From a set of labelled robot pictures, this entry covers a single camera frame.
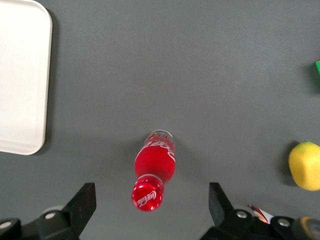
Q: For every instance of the red cookie box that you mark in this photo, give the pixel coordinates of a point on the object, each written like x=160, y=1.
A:
x=260, y=215

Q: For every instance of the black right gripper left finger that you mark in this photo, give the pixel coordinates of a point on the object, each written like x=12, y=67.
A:
x=80, y=207

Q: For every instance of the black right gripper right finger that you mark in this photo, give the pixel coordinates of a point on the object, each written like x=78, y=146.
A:
x=221, y=207

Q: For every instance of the multicoloured puzzle cube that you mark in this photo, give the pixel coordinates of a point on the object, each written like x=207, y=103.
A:
x=317, y=68

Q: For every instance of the red coke bottle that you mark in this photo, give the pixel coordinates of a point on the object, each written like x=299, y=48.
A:
x=155, y=162

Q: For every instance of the white rectangular plastic tray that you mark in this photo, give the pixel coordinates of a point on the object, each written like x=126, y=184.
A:
x=22, y=75

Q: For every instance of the yellow lemon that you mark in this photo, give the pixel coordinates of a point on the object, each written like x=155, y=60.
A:
x=306, y=167

